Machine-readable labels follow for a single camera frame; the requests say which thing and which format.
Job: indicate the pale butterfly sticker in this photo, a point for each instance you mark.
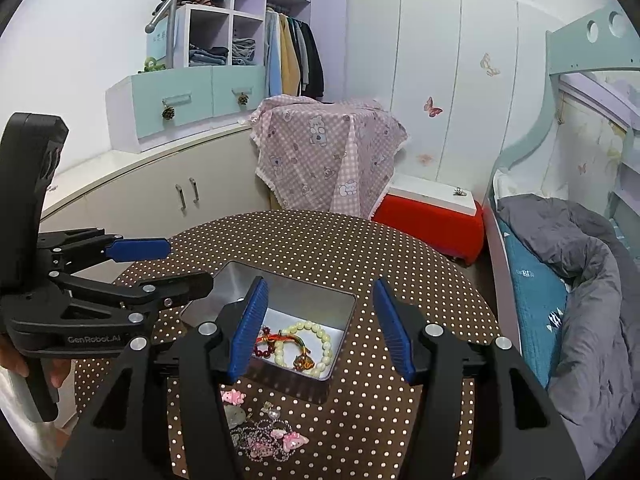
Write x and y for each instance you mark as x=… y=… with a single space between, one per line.
x=490 y=65

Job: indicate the hanging yellow garment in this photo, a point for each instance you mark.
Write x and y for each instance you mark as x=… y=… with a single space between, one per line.
x=290 y=60

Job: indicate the pink butterfly sticker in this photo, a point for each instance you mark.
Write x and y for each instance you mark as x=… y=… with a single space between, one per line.
x=432 y=107

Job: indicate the green plant decoration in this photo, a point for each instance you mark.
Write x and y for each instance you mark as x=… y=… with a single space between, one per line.
x=152 y=65

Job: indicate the folded light jeans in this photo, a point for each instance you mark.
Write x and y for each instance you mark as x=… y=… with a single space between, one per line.
x=243 y=50

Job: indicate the person's left forearm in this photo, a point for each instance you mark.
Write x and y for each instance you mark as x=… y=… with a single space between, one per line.
x=20 y=400

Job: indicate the white low cabinet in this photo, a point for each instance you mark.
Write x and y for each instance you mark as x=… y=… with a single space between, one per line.
x=150 y=180

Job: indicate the hanging light blue shirt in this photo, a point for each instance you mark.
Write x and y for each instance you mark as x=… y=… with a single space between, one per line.
x=272 y=60

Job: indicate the pink heart charm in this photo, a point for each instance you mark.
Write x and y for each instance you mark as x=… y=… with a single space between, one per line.
x=295 y=441

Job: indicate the grey duvet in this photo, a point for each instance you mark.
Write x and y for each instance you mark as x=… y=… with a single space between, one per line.
x=600 y=310

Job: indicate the hanging black jacket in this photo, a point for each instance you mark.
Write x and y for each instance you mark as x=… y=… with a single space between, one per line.
x=314 y=65

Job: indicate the grey metal handrail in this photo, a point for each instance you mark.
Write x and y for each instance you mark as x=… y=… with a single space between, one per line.
x=172 y=20

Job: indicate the metal tin box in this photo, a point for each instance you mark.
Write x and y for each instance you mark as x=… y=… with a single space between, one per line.
x=300 y=290

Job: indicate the person's left hand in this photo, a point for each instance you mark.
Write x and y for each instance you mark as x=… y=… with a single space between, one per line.
x=11 y=355

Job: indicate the brown polka dot tablecloth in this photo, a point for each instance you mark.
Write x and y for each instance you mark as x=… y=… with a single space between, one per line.
x=310 y=240

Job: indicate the teal bedsheet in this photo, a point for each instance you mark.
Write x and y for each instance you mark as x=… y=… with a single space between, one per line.
x=535 y=300

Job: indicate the red yellow knot charm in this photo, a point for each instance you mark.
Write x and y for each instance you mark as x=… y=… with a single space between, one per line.
x=302 y=360

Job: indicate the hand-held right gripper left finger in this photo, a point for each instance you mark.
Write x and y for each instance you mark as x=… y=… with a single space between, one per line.
x=248 y=327

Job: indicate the pink checked bear cloth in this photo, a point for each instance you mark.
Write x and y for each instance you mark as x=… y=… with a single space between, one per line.
x=320 y=160

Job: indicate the metal binder clip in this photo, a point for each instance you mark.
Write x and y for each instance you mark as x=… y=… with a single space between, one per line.
x=459 y=191

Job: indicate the white wardrobe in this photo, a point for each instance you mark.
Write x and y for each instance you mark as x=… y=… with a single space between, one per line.
x=430 y=35

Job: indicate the pinecone drawer knob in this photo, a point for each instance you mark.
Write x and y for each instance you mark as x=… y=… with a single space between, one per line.
x=243 y=99
x=168 y=112

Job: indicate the faint butterfly sticker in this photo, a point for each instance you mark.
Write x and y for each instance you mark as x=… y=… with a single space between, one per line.
x=425 y=159

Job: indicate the folded dark jeans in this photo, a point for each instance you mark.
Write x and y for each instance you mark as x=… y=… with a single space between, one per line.
x=207 y=55

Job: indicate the teal drawer unit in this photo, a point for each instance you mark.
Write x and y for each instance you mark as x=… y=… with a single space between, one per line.
x=150 y=90

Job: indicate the small silver charm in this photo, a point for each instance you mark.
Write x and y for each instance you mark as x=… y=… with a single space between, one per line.
x=271 y=410

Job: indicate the lilac wall shelf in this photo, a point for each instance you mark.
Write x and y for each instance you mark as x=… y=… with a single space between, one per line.
x=625 y=185

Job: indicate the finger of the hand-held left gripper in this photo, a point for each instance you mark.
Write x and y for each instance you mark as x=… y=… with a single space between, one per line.
x=140 y=250
x=175 y=285

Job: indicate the light blue box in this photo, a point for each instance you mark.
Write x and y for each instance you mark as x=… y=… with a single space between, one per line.
x=159 y=42

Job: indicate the red storage box white lid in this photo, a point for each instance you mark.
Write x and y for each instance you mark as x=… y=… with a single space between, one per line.
x=425 y=230

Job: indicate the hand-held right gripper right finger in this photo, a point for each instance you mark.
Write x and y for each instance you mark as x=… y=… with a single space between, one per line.
x=395 y=330

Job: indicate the teal bunk bed frame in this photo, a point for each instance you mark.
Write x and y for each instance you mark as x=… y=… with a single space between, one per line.
x=600 y=45

